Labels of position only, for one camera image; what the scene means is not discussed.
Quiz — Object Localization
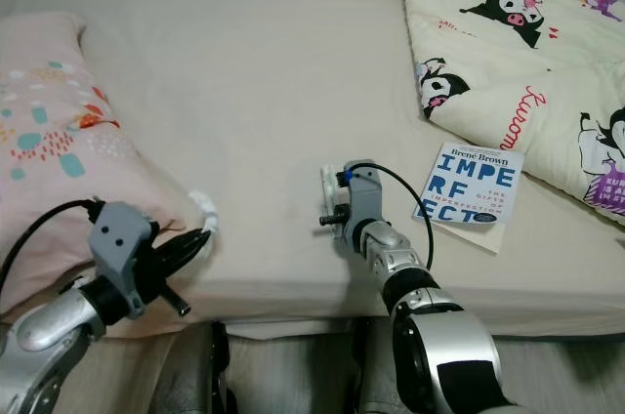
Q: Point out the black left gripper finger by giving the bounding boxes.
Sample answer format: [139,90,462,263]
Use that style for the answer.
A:
[159,227,208,257]
[164,243,202,276]

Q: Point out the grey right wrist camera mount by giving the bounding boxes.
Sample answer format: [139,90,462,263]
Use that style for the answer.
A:
[344,160,387,239]

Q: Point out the dark grey robot leg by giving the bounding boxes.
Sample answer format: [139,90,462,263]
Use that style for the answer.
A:
[352,316,397,414]
[156,321,235,414]

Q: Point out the dark grey right robot leg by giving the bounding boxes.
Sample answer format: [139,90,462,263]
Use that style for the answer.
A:
[352,316,397,414]

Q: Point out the mattress with cream sheet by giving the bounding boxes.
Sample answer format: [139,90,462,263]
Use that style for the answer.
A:
[0,0,625,339]

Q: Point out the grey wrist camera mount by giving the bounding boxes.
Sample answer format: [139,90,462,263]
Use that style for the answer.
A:
[344,160,387,239]
[88,201,157,293]

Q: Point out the pink patterned pillow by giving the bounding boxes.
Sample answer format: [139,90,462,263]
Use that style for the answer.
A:
[0,12,214,319]

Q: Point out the white book blue letters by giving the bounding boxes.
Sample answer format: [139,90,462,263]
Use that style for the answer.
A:
[422,141,526,255]

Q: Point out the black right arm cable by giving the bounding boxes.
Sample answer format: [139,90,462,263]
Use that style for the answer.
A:
[342,162,437,273]

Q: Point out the cream cartoon print quilt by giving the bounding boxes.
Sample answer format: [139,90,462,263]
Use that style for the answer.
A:
[405,0,625,218]

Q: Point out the dark grey left robot leg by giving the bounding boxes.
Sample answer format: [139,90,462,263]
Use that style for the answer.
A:
[156,321,235,414]

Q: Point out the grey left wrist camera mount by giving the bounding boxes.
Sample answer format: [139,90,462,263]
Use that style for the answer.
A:
[88,201,157,293]

